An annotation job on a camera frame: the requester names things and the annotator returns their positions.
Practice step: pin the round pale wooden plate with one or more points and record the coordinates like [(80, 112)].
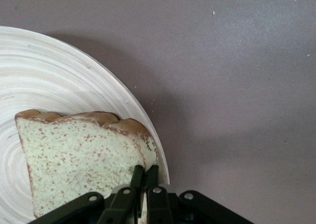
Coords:
[(49, 73)]

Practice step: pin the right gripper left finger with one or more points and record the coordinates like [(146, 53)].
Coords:
[(121, 204)]

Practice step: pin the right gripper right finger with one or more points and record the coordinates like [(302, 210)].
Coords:
[(160, 204)]

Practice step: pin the slice of bread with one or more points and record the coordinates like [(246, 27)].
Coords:
[(74, 154)]

